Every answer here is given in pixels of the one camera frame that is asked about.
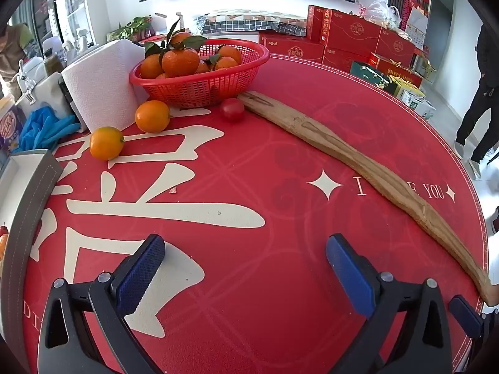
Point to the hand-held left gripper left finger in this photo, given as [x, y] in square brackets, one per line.
[138, 276]

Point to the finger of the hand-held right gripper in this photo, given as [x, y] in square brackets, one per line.
[466, 317]

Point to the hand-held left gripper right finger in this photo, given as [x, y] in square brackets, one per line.
[351, 276]

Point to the grey tray with white inside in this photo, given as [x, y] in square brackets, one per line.
[35, 191]

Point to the small yellowish orange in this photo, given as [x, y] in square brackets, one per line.
[106, 143]

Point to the red plastic basket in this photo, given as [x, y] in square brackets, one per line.
[202, 87]

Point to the long wooden stick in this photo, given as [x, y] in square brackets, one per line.
[370, 173]

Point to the smooth orange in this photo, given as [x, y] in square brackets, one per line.
[153, 116]

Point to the blue rubber gloves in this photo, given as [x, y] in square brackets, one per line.
[43, 126]

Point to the cherry tomato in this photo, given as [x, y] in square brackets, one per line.
[232, 109]

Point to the black electronic device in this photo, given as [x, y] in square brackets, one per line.
[68, 97]

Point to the white paper towel roll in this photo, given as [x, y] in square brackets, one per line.
[103, 85]

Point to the purple cup with yellow lid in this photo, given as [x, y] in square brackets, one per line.
[9, 128]

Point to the green gift box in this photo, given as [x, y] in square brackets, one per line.
[368, 74]

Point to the red and gold gift box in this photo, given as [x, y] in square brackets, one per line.
[395, 71]

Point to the white box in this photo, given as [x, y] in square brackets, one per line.
[46, 85]

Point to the pile of leafy mandarins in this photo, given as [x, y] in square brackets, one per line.
[179, 60]

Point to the silver rabbit figurine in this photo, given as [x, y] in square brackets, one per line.
[25, 80]

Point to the dark glass bottle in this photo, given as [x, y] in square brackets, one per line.
[51, 62]

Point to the stack of red gift boxes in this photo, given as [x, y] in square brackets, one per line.
[351, 33]

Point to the potted green plant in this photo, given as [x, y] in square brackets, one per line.
[134, 27]

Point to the clear plastic bag with flowers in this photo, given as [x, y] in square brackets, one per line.
[380, 9]

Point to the checkered cloth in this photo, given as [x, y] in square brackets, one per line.
[234, 21]

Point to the glass door cabinet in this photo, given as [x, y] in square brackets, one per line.
[46, 7]

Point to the white wall calendar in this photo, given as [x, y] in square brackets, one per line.
[417, 27]

